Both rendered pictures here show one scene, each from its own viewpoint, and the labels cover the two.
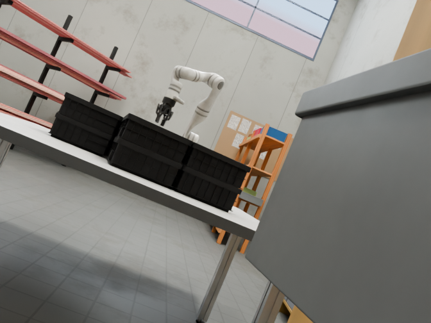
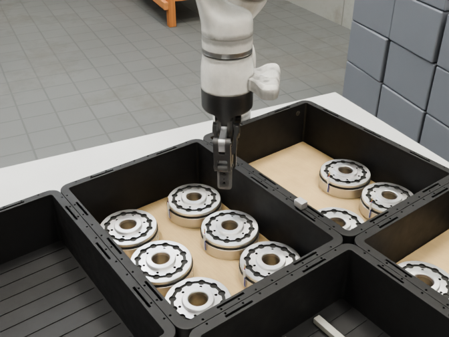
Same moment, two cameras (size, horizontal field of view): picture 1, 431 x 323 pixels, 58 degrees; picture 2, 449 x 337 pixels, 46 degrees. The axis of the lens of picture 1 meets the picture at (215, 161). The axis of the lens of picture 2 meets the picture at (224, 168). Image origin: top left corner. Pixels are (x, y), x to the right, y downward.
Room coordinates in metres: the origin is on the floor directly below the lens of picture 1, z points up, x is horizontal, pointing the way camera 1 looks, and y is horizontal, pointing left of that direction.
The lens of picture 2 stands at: (1.55, 0.62, 1.46)
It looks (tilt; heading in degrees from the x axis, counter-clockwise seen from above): 32 degrees down; 340
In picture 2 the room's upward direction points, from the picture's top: straight up
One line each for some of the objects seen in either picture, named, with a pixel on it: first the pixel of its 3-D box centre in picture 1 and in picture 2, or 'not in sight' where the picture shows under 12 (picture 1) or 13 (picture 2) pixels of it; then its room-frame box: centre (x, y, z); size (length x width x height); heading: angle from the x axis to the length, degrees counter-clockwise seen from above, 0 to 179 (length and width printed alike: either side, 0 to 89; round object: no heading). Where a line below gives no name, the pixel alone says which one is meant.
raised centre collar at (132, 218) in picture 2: not in sight; (127, 225); (2.31, 0.53, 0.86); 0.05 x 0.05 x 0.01
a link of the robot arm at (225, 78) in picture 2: (174, 95); (240, 65); (2.21, 0.36, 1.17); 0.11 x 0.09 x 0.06; 63
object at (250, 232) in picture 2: not in sight; (229, 228); (2.25, 0.36, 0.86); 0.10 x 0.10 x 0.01
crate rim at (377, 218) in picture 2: not in sight; (322, 159); (2.31, 0.15, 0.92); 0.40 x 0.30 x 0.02; 17
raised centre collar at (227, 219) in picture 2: not in sight; (229, 226); (2.25, 0.36, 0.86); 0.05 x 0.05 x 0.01
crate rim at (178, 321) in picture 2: not in sight; (192, 217); (2.22, 0.43, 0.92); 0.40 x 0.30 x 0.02; 17
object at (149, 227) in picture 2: not in sight; (128, 227); (2.31, 0.53, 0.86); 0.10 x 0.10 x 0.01
